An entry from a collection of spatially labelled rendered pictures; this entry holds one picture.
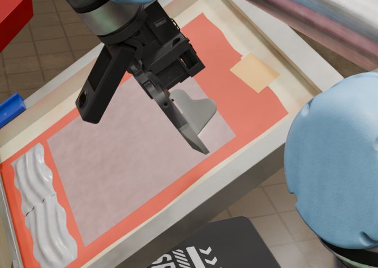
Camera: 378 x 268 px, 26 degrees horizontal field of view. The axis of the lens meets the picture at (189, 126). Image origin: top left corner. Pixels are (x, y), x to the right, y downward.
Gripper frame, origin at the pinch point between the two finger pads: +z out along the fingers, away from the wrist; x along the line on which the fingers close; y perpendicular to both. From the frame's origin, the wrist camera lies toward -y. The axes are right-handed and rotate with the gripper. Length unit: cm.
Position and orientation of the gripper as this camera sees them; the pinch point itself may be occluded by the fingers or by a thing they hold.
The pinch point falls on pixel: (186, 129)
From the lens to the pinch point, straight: 112.9
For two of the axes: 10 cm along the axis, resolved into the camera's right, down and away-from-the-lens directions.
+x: -3.2, -4.9, 8.1
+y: 8.0, -5.9, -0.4
